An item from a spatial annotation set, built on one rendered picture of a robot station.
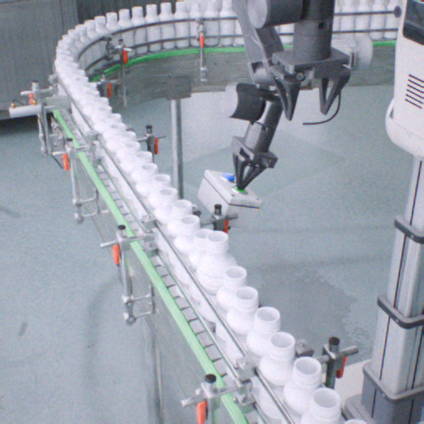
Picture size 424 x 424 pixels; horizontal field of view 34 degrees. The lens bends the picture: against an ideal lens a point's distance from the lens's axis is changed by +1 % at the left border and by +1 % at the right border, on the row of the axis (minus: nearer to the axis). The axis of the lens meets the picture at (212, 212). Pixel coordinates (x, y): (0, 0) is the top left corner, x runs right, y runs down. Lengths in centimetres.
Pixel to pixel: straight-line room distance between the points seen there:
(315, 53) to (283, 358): 44
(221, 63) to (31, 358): 136
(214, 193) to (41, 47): 304
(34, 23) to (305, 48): 341
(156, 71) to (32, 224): 122
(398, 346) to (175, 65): 144
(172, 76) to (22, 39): 176
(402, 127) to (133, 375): 147
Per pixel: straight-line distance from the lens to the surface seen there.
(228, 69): 281
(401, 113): 161
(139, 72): 270
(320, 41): 105
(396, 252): 180
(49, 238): 347
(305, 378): 95
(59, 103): 209
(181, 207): 133
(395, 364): 194
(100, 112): 176
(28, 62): 443
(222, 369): 119
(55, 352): 279
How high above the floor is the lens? 182
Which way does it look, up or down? 30 degrees down
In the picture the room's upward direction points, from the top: straight up
